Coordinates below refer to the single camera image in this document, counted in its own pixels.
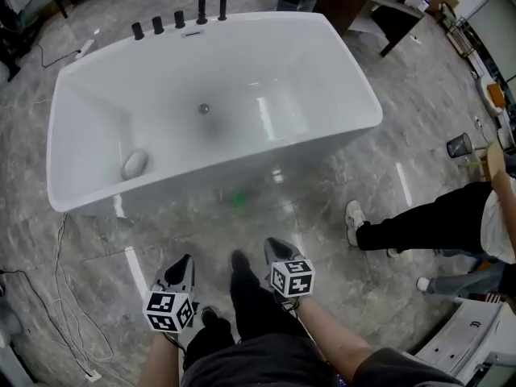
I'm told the white bathtub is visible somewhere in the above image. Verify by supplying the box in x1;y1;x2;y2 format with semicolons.
45;11;384;217

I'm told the person's dark printed shirt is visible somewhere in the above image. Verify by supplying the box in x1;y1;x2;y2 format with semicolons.
181;332;464;387

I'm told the white basin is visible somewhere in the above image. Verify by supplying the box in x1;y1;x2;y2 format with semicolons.
477;74;508;116

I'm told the long black cable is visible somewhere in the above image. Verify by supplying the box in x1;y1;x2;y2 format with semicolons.
0;268;92;377

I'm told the person's left forearm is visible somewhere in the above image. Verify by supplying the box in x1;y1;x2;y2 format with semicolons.
136;331;181;387

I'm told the grey oval sponge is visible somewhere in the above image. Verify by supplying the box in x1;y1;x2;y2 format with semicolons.
122;148;150;181

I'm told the thin black cable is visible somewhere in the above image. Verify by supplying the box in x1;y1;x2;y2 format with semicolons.
38;42;81;69

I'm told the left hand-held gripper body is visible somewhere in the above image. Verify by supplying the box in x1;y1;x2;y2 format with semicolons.
144;284;200;333

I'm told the person's left leg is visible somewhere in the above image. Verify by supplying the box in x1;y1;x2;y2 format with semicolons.
183;306;237;372

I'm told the metal rack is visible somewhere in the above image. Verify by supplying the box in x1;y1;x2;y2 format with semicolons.
441;2;485;58

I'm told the person's leg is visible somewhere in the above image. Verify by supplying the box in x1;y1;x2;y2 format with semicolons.
229;250;314;342
183;306;237;372

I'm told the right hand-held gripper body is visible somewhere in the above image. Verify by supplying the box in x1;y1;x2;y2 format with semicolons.
268;258;315;312

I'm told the wooden chair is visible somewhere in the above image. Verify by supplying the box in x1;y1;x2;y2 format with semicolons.
459;141;516;201

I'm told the white cabinet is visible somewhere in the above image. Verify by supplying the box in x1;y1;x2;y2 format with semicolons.
413;296;516;387

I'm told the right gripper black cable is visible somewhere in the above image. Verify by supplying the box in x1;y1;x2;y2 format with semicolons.
281;296;302;318

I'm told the black wire wastebasket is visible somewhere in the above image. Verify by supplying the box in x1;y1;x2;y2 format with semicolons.
446;132;473;160

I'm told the person's right forearm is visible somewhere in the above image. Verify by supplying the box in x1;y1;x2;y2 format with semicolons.
296;295;374;382

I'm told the person's right leg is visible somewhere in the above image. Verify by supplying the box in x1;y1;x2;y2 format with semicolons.
229;250;314;342

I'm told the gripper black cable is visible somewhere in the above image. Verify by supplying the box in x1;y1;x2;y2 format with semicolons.
163;331;190;372
281;296;302;318

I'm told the orange pad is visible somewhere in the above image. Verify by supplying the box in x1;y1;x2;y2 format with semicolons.
486;83;506;108

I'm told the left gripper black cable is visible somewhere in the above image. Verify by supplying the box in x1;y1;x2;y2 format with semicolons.
163;331;190;372

